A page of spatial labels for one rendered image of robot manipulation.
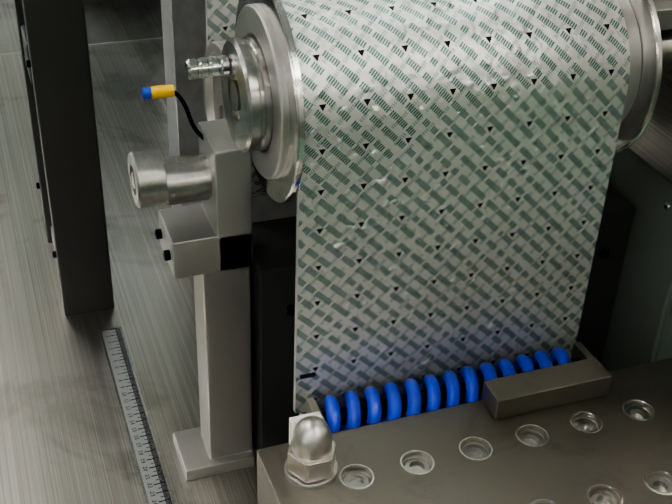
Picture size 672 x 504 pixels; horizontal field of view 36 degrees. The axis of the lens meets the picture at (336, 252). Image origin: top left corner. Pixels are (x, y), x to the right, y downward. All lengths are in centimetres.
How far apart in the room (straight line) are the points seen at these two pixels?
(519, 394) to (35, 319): 53
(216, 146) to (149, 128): 72
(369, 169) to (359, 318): 12
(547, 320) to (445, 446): 14
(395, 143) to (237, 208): 14
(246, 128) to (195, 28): 36
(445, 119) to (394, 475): 24
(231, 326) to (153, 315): 27
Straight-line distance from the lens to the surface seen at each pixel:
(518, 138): 72
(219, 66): 69
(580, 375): 80
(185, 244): 75
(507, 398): 77
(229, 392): 85
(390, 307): 75
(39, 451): 94
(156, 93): 74
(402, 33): 67
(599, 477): 75
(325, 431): 69
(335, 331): 74
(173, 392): 98
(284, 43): 64
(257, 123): 66
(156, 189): 73
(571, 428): 78
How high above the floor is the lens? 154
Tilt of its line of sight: 33 degrees down
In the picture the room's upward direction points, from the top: 2 degrees clockwise
